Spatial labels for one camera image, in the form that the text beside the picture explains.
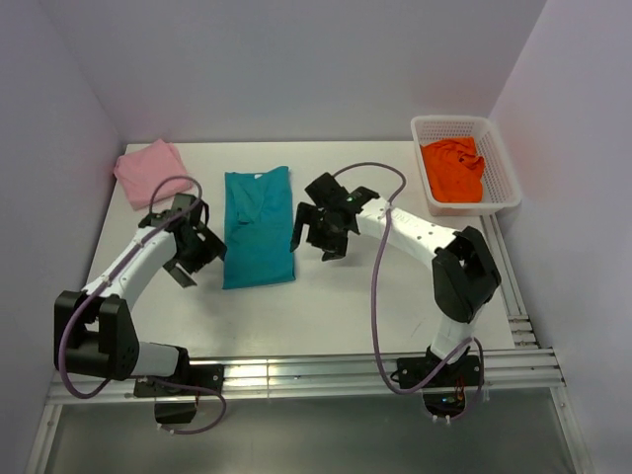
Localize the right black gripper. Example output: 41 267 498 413
290 201 349 262

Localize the teal t-shirt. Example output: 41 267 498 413
223 166 295 290

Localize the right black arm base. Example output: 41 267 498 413
389 353 484 390

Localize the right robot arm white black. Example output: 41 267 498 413
290 173 502 385

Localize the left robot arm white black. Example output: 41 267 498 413
53 194 226 394

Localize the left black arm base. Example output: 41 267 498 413
133 363 225 398

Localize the folded pink t-shirt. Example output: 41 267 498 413
114 139 189 210

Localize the orange t-shirt in basket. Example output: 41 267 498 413
421 136 485 203

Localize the white plastic basket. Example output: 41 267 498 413
411 115 521 216

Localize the black box under rail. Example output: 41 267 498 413
154 402 198 426

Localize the aluminium mounting rail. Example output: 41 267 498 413
45 349 566 405

